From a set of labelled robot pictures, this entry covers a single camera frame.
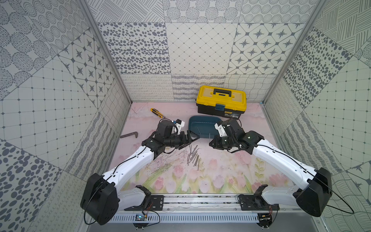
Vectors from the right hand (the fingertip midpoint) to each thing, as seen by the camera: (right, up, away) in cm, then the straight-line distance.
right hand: (210, 145), depth 76 cm
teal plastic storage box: (-1, +8, +30) cm, 32 cm away
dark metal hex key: (-50, +4, +25) cm, 56 cm away
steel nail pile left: (-12, -10, +16) cm, 22 cm away
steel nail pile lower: (-6, -15, +10) cm, 19 cm away
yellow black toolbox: (+15, +25, +24) cm, 38 cm away
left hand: (-8, +5, -2) cm, 10 cm away
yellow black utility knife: (-36, +17, +35) cm, 53 cm away
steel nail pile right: (-7, -13, +13) cm, 19 cm away
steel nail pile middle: (-9, -9, +16) cm, 20 cm away
